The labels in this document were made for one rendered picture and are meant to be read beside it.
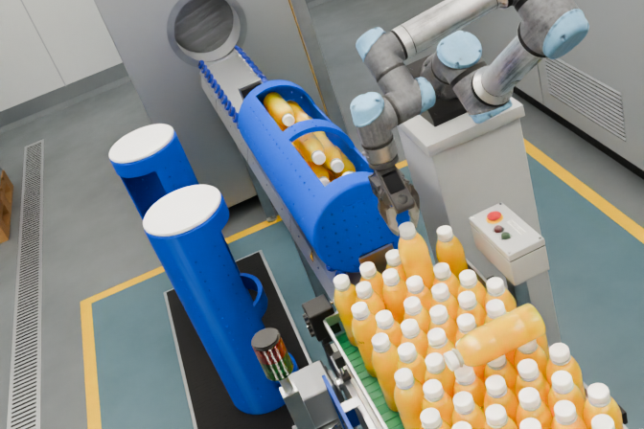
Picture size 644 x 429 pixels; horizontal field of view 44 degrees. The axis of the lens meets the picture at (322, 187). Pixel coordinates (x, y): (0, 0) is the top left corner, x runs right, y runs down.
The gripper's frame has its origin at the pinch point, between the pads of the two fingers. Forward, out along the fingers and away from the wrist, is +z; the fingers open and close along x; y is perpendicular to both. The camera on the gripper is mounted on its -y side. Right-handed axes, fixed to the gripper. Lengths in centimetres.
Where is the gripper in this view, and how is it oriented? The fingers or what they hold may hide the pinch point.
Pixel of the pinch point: (406, 228)
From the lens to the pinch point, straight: 190.9
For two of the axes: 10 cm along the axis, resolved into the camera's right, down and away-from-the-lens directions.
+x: -9.0, 4.1, -1.3
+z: 2.9, 8.0, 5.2
